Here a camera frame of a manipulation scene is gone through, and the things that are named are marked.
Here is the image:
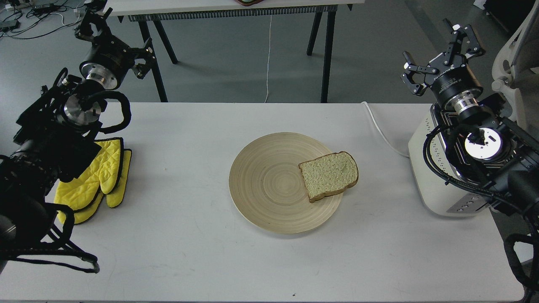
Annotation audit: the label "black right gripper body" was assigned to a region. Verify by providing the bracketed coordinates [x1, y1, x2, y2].
[427, 52, 483, 111]

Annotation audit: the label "white office chair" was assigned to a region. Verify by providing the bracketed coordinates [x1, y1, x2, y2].
[491, 1, 539, 129]

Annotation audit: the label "yellow oven mitt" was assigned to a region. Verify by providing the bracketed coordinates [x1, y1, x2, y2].
[53, 137, 124, 212]
[74, 149, 132, 225]

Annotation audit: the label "floor cables and power strip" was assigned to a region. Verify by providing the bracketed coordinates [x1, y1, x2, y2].
[0, 0, 91, 40]

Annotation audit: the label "white toaster power cord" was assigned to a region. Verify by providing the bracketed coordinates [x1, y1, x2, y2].
[361, 101, 411, 158]

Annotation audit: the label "slice of bread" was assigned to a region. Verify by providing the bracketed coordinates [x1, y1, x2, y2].
[298, 151, 359, 203]

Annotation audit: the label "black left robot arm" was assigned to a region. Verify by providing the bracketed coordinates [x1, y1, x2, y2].
[1, 0, 156, 274]

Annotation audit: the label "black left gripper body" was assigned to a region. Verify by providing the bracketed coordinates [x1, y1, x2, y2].
[80, 37, 137, 90]

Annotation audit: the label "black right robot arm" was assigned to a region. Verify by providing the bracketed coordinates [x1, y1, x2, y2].
[400, 19, 538, 302]

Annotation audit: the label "round wooden plate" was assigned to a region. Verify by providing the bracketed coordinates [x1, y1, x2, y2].
[229, 132, 343, 234]

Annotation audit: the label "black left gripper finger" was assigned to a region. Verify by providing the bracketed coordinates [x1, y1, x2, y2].
[75, 7, 113, 43]
[125, 38, 154, 79]

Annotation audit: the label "white chrome toaster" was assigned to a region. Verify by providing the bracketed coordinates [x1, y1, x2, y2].
[408, 105, 488, 218]

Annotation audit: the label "white hanging cable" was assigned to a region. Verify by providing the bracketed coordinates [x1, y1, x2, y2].
[264, 15, 272, 104]

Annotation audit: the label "yellow oven mitt lower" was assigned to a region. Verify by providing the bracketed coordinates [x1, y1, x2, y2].
[74, 149, 132, 225]

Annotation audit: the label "white background table black legs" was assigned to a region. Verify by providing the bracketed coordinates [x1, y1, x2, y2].
[104, 0, 360, 103]

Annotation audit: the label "yellow oven mitt upper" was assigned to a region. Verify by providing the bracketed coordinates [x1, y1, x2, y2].
[53, 137, 124, 212]

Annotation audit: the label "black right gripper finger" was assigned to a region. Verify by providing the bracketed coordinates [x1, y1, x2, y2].
[442, 19, 486, 66]
[400, 51, 439, 97]

